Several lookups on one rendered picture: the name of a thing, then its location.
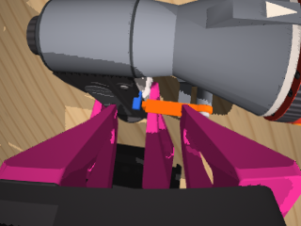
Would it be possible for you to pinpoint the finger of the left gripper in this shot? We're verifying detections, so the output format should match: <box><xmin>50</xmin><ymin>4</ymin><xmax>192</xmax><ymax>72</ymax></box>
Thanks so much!
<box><xmin>142</xmin><ymin>82</ymin><xmax>174</xmax><ymax>188</ymax></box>
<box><xmin>87</xmin><ymin>100</ymin><xmax>105</xmax><ymax>179</ymax></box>

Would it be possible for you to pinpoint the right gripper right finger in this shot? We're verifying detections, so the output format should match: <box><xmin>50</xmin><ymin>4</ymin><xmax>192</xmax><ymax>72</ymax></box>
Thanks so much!
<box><xmin>180</xmin><ymin>104</ymin><xmax>301</xmax><ymax>218</ymax></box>

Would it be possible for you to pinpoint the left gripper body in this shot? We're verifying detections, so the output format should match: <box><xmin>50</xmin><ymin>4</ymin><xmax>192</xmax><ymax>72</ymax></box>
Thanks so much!
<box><xmin>112</xmin><ymin>143</ymin><xmax>182</xmax><ymax>188</ymax></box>

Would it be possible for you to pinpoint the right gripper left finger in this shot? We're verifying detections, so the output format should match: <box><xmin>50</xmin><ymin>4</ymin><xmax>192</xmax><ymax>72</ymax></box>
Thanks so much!
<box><xmin>0</xmin><ymin>105</ymin><xmax>119</xmax><ymax>188</ymax></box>

